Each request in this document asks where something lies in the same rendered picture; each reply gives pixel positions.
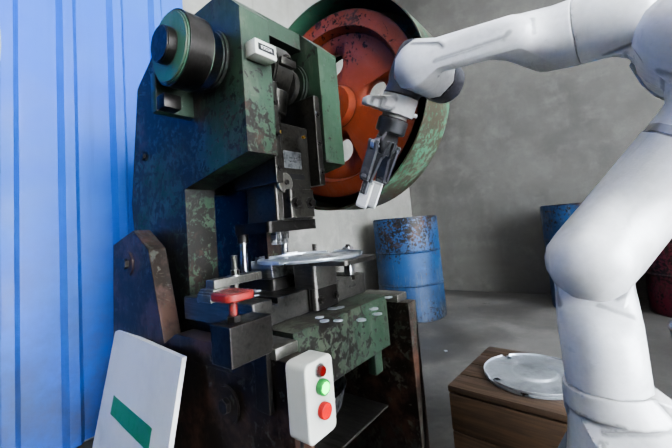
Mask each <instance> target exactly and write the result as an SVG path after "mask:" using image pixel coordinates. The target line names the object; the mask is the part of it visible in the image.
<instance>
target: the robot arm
mask: <svg viewBox="0 0 672 448"><path fill-rule="evenodd" d="M613 56H614V57H620V58H627V59H630V60H631V63H630V65H629V67H630V68H631V70H632V71H633V73H634V75H635V76H636V78H637V79H638V81H639V82H640V84H641V85H642V86H643V87H644V88H645V89H646V90H648V91H649V92H650V93H651V94H652V95H654V96H655V97H657V98H659V99H661V100H664V102H665V104H664V105H663V107H662V108H661V109H660V111H659V112H658V113H657V114H656V116H655V117H654V118H653V120H652V121H651V122H650V123H649V125H648V126H647V127H646V129H645V130H644V131H642V132H641V133H640V134H639V136H638V137H637V138H636V139H635V140H634V142H633V143H632V144H631V145H630V146H629V148H628V149H627V150H626V151H625V152H624V153H623V155H622V156H621V157H620V158H619V159H618V161H617V162H616V163H615V164H614V165H613V167H612V168H611V169H610V170H609V171H608V173H607V174H606V175H605V176H604V177H603V179H602V180H601V181H600V182H599V183H598V184H597V186H596V187H595V188H594V189H593V190H592V192H591V193H590V194H589V195H588V196H587V197H586V199H585V200H584V201H583V202H582V203H581V205H580V206H579V207H578V208H577V209H576V210H575V212H574V213H573V214H572V215H571V216H570V217H569V219H568V220H567V221H566V222H565V223H564V224H563V226H562V227H561V228H560V229H559V230H558V231H557V233H556V234H555V235H554V237H553V238H552V239H551V241H550V242H549V244H548V245H547V247H546V252H545V256H544V259H545V266H546V270H547V271H548V273H549V275H550V277H551V278H552V280H553V282H554V288H555V302H556V315H557V327H558V334H559V340H560V347H561V354H562V360H563V367H564V373H565V374H564V376H563V377H562V393H563V401H564V406H565V410H566V413H567V448H672V400H671V399H670V398H669V397H667V396H666V395H665V394H663V393H662V392H661V391H659V390H658V389H657V388H655V387H654V384H653V378H652V371H651V365H650V358H649V352H648V345H647V339H646V332H645V326H644V321H643V317H642V312H641V308H640V304H639V299H638V295H637V290H636V284H635V283H636V282H637V281H638V280H639V279H640V277H641V276H642V275H643V274H644V273H645V272H646V271H647V269H648V268H649V267H650V265H651V264H652V263H653V262H654V260H655V259H656V258H657V257H658V255H659V254H660V253H661V251H662V250H663V249H664V248H665V246H666V245H667V244H668V243H669V241H670V240H671V239H672V0H566V1H563V2H561V3H558V4H555V5H552V6H549V7H545V8H541V9H537V10H533V11H529V12H525V13H521V14H514V15H509V16H505V17H502V18H499V19H495V20H492V21H489V22H486V23H482V24H479V25H476V26H472V27H469V28H466V29H462V30H459V31H456V32H453V33H449V34H446V35H443V36H439V37H436V38H414V39H409V40H406V41H404V42H403V43H402V44H401V46H400V47H399V49H398V51H397V54H396V56H395V58H394V61H393V63H392V66H391V69H390V72H389V80H388V83H387V86H386V88H385V90H384V93H383V95H367V96H365V97H363V99H362V105H364V106H367V107H370V108H373V109H376V110H379V111H382V112H383V113H382V115H380V116H379V118H378V121H377V124H376V129H377V130H379V132H378V134H377V136H376V138H375V139H371V138H369V139H368V147H367V151H366V154H365V158H364V161H363V164H362V168H361V171H360V175H359V177H360V179H361V180H363V183H362V186H361V189H360V192H359V196H358V199H357V202H356V206H358V207H361V208H363V209H366V208H367V206H368V207H370V208H373V209H375V208H376V205H377V202H378V199H379V196H380V193H381V190H382V187H383V185H387V182H389V179H390V176H391V173H392V171H393V168H394V165H395V162H396V159H397V156H398V154H399V153H400V151H401V147H398V146H397V143H398V137H404V136H405V133H406V130H407V127H408V123H406V122H407V119H408V120H412V119H413V118H415V119H416V118H417V116H418V115H417V114H415V110H416V107H417V105H418V101H419V99H420V98H421V97H424V98H426V99H428V100H430V101H432V102H436V103H447V102H450V101H451V100H453V99H454V98H455V97H457V96H458V95H459V93H460V92H461V90H462V88H463V84H464V81H465V75H464V71H463V70H462V69H461V67H464V66H467V65H471V64H475V63H479V62H483V61H487V60H491V59H493V60H501V61H509V62H512V63H515V64H517V65H520V66H523V67H526V68H528V69H531V70H534V71H537V72H550V71H554V70H559V69H564V68H569V67H574V66H579V65H582V64H585V63H589V62H593V61H597V60H601V59H605V58H609V57H613ZM376 173H377V174H376ZM375 175H376V179H375V181H373V179H374V177H375Z"/></svg>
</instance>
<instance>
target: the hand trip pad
mask: <svg viewBox="0 0 672 448"><path fill-rule="evenodd" d="M253 297H254V291H253V289H244V288H228V289H224V290H220V291H215V292H212V294H211V301H212V302H218V303H226V304H228V309H229V317H234V316H237V315H238V306H237V302H240V301H244V300H247V299H251V298H253Z"/></svg>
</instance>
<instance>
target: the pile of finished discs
mask: <svg viewBox="0 0 672 448"><path fill-rule="evenodd" d="M484 372H485V375H486V377H487V379H488V380H489V381H490V382H492V383H493V384H494V385H496V386H498V387H499V388H501V389H503V390H506V391H508V392H511V393H514V394H517V395H521V396H522V394H521V393H526V394H529V395H525V397H530V398H536V399H544V400H563V393H562V377H563V376H564V374H565V373H564V367H563V360H562V359H560V358H557V357H552V356H547V355H541V354H532V353H510V354H509V355H507V357H505V356H502V355H498V356H495V357H492V358H490V359H489V360H487V361H486V362H485V364H484Z"/></svg>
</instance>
